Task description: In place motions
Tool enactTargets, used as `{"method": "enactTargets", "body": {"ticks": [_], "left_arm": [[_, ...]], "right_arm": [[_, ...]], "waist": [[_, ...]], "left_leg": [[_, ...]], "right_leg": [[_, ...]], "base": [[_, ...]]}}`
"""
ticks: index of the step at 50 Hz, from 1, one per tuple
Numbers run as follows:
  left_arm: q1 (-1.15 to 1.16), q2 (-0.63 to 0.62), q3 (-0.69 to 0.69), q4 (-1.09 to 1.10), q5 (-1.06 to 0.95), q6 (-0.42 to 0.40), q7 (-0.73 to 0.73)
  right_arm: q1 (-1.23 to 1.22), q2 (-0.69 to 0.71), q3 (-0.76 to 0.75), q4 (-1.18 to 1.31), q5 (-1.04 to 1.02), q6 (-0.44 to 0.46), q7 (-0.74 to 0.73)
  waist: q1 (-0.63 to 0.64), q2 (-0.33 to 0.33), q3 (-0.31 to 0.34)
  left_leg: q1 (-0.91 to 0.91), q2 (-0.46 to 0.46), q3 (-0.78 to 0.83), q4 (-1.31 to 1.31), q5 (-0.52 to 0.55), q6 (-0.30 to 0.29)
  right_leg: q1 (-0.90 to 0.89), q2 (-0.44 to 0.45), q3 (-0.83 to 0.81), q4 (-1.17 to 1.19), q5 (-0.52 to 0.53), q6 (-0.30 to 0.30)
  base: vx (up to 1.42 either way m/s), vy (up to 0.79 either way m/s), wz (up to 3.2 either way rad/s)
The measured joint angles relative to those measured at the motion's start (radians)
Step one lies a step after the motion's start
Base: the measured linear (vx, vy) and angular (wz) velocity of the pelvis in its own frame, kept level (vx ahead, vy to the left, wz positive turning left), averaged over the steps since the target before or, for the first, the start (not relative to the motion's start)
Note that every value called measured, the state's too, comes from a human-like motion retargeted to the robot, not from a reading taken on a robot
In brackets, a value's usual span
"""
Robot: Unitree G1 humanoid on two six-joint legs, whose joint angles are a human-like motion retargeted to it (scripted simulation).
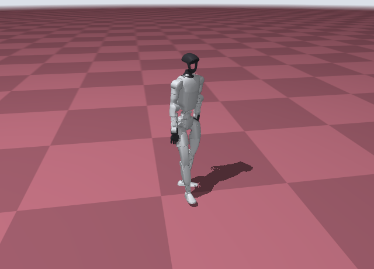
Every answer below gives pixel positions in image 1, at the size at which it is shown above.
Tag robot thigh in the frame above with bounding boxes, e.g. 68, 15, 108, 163
176, 123, 191, 168
189, 119, 201, 159

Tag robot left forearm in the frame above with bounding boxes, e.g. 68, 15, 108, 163
193, 102, 202, 119

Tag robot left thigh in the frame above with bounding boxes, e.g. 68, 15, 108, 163
189, 119, 201, 159

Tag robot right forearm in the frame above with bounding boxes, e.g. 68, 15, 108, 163
169, 105, 178, 133

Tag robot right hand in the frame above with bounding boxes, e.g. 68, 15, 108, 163
171, 128, 179, 144

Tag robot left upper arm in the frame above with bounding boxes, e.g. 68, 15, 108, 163
197, 75, 205, 103

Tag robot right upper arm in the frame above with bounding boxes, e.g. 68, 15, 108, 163
170, 79, 183, 112

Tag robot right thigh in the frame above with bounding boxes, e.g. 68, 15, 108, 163
176, 123, 191, 168

